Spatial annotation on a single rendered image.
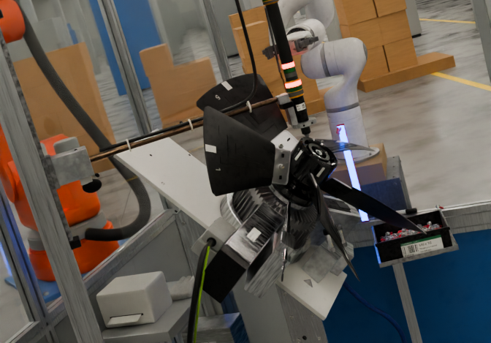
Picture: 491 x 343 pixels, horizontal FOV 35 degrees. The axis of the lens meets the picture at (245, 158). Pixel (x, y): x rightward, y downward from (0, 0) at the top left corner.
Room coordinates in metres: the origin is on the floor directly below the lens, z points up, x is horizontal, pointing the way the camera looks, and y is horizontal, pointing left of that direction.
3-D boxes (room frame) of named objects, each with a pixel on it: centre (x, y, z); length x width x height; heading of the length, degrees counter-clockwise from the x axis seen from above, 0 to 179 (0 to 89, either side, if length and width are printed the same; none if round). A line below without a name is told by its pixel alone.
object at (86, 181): (2.00, 0.40, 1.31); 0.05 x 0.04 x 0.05; 102
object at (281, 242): (1.80, -0.04, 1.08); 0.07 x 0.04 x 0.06; 167
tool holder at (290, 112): (2.12, -0.17, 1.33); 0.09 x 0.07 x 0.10; 102
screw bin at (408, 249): (2.23, -0.41, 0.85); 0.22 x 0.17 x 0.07; 81
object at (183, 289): (2.29, 0.28, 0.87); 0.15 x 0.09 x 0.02; 161
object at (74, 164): (1.99, 0.43, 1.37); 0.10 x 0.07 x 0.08; 102
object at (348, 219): (2.18, -0.17, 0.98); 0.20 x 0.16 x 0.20; 67
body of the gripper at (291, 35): (2.22, -0.22, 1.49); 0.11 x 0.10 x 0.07; 157
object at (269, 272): (1.83, 0.02, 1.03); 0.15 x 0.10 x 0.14; 67
